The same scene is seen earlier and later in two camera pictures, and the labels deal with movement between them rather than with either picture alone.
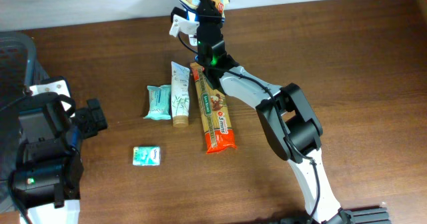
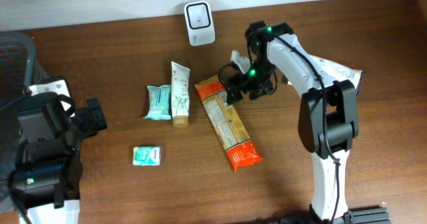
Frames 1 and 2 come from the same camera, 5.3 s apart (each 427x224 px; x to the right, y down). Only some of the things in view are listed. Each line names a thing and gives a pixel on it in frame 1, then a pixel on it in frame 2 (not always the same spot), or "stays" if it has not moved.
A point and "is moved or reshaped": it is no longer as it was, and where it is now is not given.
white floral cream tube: [180, 95] stays
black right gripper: [207, 9] → [235, 86]
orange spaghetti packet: [216, 123] is moved or reshaped
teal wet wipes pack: [159, 103] stays
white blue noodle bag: [215, 1] → [339, 72]
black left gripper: [101, 120] stays
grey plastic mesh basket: [19, 73] stays
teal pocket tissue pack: [146, 156] stays
